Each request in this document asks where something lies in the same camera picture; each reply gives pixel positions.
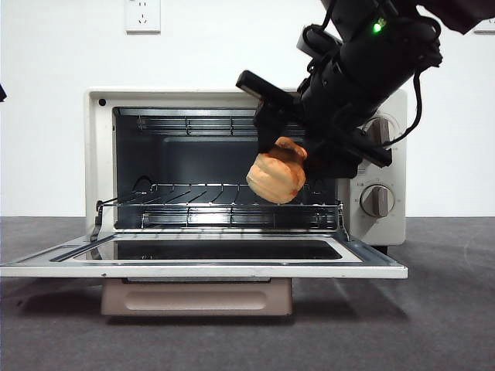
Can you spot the white glass oven door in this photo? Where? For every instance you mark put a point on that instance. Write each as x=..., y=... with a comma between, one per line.
x=193, y=270

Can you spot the beige oven knob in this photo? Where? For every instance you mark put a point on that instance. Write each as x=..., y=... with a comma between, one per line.
x=377, y=201
x=383, y=127

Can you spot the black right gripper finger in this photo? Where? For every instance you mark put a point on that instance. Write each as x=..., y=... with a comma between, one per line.
x=270, y=129
x=336, y=168

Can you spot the white Toshiba toaster oven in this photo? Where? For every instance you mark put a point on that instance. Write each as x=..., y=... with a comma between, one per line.
x=98, y=154

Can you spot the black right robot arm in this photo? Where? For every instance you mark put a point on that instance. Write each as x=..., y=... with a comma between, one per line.
x=367, y=77

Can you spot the orange bread roll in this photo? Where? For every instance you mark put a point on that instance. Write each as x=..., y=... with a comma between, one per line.
x=276, y=178

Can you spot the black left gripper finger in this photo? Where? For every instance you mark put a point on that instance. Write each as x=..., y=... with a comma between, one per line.
x=2, y=94

